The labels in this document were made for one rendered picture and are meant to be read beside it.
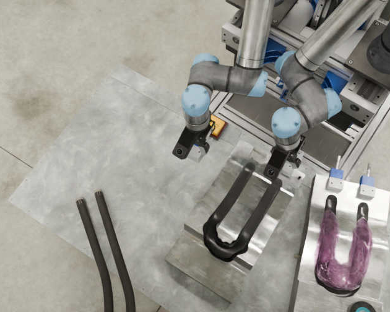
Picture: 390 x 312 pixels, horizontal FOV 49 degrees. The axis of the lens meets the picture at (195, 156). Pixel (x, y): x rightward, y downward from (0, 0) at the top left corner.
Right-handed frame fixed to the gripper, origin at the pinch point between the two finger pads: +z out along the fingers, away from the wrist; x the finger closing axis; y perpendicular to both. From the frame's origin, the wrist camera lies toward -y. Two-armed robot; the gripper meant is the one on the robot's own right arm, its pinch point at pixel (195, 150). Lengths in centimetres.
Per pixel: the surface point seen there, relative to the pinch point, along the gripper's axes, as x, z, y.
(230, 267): -29.8, 9.0, -26.2
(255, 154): -17.3, 8.8, 12.8
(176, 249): -11.5, 8.9, -30.7
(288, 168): -29.9, -0.1, 10.6
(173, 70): 64, 95, 68
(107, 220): 14.5, 9.1, -35.2
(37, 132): 110, 95, -10
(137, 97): 35.8, 15.1, 11.9
